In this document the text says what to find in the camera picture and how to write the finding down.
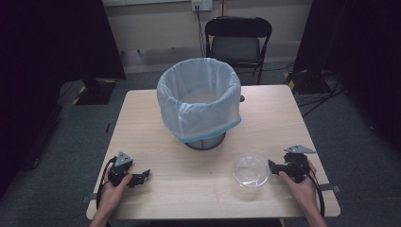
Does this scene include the person's left hand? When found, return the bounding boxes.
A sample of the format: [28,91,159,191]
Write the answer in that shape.
[96,165,133,218]

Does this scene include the person's right hand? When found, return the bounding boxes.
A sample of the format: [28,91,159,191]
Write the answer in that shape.
[278,160,320,211]

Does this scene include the bin with blue bag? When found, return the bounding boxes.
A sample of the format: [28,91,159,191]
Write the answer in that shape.
[156,57,243,144]

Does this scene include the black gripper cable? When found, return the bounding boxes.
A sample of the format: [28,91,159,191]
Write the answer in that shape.
[96,156,118,210]
[306,171,326,218]

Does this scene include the black floor cables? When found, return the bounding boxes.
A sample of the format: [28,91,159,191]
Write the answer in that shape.
[292,70,346,118]

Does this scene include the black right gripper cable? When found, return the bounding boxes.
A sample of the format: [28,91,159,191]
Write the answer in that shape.
[306,171,326,218]

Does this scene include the black stand base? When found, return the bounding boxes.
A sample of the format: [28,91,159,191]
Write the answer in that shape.
[71,78,118,106]
[283,69,333,96]

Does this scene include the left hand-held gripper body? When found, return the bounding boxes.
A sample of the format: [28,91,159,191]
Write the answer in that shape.
[108,151,135,187]

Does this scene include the white wall outlet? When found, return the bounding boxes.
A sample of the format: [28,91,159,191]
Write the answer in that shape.
[191,0,214,12]

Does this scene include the black folding chair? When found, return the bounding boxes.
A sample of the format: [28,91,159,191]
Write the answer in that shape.
[204,16,273,85]

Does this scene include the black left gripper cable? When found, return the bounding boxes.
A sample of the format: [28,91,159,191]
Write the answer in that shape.
[96,156,118,210]

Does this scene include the grey table bracket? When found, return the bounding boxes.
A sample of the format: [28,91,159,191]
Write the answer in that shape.
[80,192,98,204]
[321,183,342,194]

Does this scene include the black wall cable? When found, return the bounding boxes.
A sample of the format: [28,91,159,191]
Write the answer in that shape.
[195,4,206,59]

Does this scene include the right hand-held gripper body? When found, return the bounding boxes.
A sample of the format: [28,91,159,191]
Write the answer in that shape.
[281,144,317,184]

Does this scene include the dark curtain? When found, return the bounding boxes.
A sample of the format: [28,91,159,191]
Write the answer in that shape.
[292,0,401,152]
[0,0,127,198]

